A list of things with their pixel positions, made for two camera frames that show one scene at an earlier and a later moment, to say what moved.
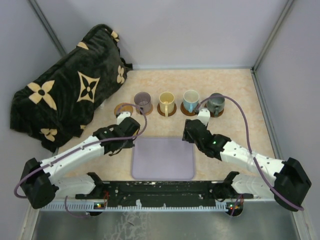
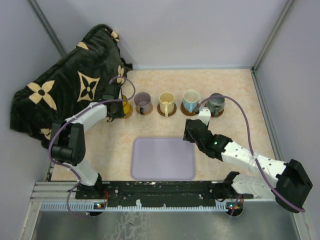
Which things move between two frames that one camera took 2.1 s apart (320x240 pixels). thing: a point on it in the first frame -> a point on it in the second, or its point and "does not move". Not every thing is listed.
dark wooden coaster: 213,113 does not move
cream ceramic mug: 166,100 does not move
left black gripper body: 127,143 -> 119,111
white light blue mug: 191,99 does not move
